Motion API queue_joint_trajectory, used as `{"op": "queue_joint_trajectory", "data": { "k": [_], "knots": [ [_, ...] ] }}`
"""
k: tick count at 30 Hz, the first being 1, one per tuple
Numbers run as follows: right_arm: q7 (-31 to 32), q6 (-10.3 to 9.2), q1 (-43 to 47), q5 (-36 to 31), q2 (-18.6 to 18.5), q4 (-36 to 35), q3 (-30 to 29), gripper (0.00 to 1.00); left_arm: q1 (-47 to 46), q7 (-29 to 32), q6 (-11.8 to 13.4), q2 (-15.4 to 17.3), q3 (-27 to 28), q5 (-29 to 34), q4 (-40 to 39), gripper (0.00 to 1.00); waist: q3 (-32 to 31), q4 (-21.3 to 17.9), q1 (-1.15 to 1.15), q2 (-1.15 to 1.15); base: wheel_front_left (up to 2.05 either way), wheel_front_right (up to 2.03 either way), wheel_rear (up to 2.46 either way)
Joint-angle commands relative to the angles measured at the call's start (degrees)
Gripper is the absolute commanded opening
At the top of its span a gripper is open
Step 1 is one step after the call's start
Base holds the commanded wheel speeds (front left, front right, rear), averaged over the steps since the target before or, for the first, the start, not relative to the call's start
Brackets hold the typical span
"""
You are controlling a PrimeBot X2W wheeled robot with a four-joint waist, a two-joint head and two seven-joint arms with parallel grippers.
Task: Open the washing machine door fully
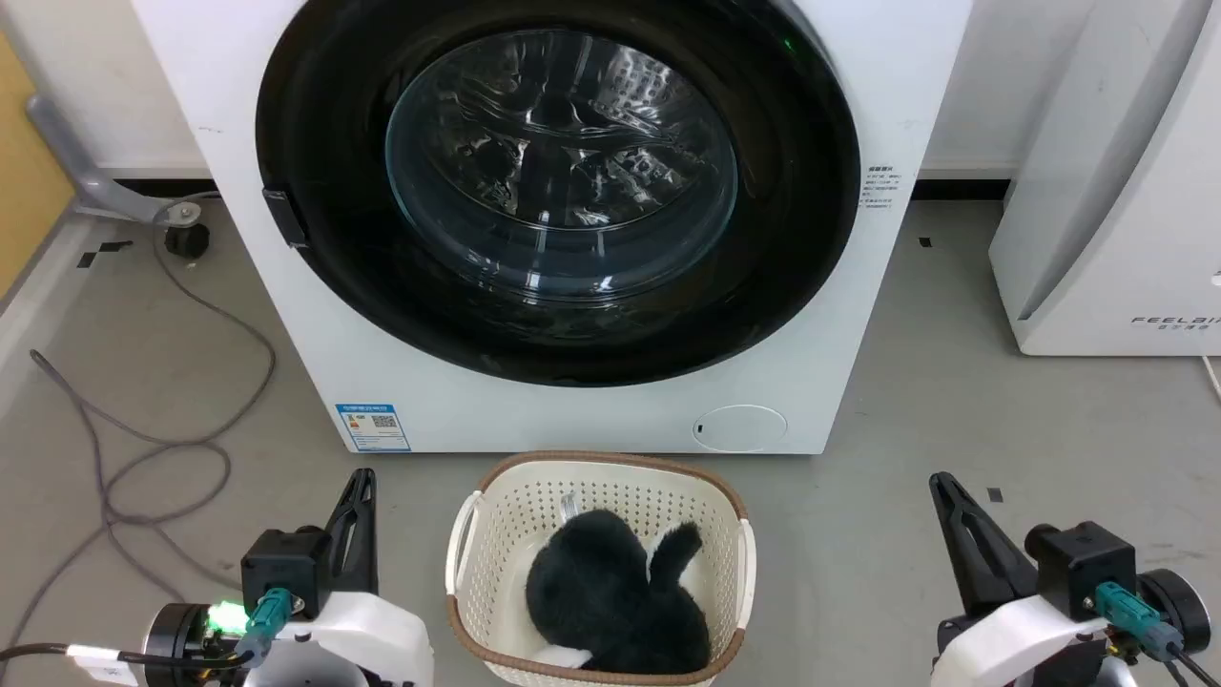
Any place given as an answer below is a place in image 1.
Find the black fuzzy garment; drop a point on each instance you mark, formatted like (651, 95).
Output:
(601, 592)

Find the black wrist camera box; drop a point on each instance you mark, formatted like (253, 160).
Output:
(1083, 563)
(281, 568)

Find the round black glass washer door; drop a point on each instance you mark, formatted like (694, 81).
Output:
(782, 258)

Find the white cloth piece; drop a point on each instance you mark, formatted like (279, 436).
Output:
(563, 656)

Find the white front-load washing machine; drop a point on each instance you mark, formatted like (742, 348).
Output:
(305, 363)

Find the yellow wooden panel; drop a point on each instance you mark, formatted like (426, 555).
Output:
(24, 162)

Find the white laundry basket brown rim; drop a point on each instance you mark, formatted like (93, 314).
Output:
(510, 520)

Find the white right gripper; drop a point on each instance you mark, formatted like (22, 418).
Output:
(1025, 639)

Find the grey metal stand leg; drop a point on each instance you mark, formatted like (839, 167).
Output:
(91, 186)

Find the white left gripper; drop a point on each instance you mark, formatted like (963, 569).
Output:
(372, 639)

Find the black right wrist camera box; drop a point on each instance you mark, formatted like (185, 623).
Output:
(1083, 563)

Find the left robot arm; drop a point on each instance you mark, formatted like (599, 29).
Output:
(176, 644)

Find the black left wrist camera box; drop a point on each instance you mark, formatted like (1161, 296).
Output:
(281, 568)

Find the white air purifier unit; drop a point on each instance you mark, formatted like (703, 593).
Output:
(1135, 191)

